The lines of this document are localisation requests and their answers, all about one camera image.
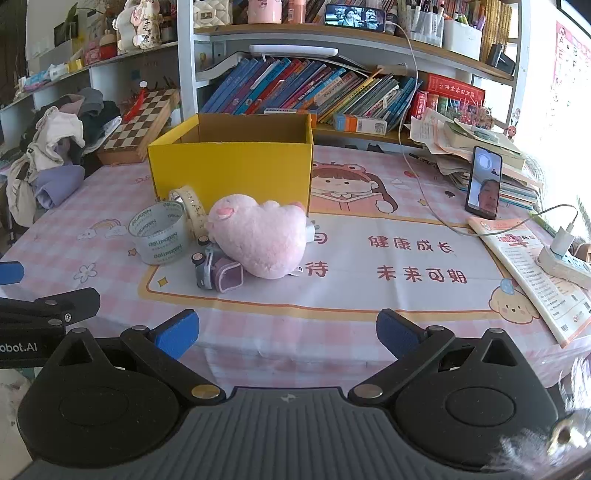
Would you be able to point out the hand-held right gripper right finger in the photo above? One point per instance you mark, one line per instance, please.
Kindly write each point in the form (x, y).
(398, 333)

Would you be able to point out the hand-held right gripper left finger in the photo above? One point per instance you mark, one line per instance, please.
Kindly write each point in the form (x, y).
(178, 332)

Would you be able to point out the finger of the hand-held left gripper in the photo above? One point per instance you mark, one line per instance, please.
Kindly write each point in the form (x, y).
(10, 273)
(69, 304)

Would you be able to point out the purple grey toy car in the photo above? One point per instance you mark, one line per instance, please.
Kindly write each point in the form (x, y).
(217, 273)

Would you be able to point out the clear tape roll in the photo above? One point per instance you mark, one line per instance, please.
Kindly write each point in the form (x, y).
(159, 253)

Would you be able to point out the cream tape roll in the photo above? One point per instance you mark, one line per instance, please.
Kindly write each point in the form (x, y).
(197, 213)

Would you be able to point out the pink plush toy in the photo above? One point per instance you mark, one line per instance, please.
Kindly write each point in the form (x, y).
(258, 240)

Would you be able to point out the yellow cardboard box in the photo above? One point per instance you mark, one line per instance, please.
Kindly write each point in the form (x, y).
(231, 170)

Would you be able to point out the orange edged booklet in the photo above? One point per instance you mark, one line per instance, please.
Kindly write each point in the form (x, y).
(521, 277)

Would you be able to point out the pile of clothes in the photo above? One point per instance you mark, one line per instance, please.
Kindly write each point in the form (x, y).
(51, 138)

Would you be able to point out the standing black smartphone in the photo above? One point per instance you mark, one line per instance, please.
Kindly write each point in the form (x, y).
(482, 184)

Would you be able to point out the white power strip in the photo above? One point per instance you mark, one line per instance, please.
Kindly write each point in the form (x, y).
(565, 270)

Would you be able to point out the white charger adapter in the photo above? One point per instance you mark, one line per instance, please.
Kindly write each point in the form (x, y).
(561, 240)

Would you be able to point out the wooden chess board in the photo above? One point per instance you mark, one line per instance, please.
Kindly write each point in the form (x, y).
(138, 129)

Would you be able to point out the fluffy grey cuff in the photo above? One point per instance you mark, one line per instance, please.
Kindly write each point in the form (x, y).
(568, 438)

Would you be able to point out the stack of papers and books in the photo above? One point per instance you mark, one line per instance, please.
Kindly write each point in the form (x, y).
(461, 138)

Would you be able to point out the red plastic toy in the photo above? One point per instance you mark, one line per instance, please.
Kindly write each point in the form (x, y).
(134, 108)

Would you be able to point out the orange white carton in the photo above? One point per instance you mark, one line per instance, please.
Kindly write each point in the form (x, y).
(360, 123)

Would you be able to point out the red thick dictionary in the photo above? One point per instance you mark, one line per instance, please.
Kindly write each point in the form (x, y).
(452, 90)

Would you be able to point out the white bookshelf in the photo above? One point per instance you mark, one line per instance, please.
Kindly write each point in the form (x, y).
(184, 69)

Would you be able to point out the row of colourful books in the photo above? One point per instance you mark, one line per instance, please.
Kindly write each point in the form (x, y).
(286, 87)

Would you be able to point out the white cat figurine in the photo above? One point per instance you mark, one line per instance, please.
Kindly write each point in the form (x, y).
(138, 27)

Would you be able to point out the small black box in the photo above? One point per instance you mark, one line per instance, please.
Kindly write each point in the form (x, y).
(501, 57)

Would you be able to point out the white pen holder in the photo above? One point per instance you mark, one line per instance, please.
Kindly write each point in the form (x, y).
(461, 41)

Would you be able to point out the white flat lamp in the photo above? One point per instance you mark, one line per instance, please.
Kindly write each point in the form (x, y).
(295, 50)

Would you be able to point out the smartphone playing video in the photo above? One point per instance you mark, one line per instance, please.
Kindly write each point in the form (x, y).
(355, 17)

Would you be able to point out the white quilted bag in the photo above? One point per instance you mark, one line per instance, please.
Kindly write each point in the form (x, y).
(212, 14)

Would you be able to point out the row of yellow books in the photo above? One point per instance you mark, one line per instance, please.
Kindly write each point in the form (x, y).
(496, 27)

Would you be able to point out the wall poster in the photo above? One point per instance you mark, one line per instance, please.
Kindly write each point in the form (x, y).
(572, 69)

